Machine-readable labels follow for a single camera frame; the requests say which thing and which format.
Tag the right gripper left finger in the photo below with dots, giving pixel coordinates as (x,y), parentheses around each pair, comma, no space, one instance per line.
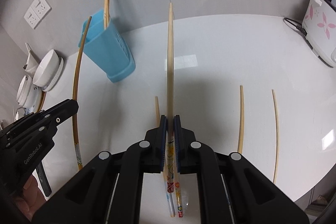
(145,156)

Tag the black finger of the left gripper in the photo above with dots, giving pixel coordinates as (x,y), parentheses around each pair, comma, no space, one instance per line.
(60,112)

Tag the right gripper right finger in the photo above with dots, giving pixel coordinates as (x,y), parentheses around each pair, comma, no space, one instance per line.
(209,166)

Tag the pale chopstick cartoon handle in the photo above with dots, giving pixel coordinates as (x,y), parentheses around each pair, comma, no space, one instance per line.
(173,185)

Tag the dark chopstick patterned handle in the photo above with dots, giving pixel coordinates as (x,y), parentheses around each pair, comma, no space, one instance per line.
(75,95)

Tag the left hand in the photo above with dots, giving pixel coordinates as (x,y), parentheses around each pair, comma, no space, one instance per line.
(31,199)

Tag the white plate stack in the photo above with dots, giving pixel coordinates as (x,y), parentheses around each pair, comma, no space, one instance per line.
(28,95)

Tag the white bowl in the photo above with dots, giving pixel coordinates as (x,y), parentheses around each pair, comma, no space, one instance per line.
(48,71)

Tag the white ladle holder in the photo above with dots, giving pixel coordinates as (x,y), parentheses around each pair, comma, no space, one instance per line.
(31,64)

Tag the blue plastic utensil holder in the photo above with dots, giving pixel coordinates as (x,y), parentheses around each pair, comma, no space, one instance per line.
(107,49)

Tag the plain pale thin chopstick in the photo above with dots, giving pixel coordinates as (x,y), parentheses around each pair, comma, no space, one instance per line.
(277,136)

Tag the chopstick in holder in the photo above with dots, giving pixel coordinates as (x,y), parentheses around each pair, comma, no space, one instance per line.
(106,19)

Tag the white rice cooker pink flowers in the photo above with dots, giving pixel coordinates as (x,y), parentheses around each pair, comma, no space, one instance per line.
(319,24)

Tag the pale chopstick red patterned handle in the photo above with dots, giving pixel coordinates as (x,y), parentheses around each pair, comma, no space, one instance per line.
(164,172)

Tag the white wall socket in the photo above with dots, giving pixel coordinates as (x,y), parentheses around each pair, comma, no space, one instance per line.
(36,12)

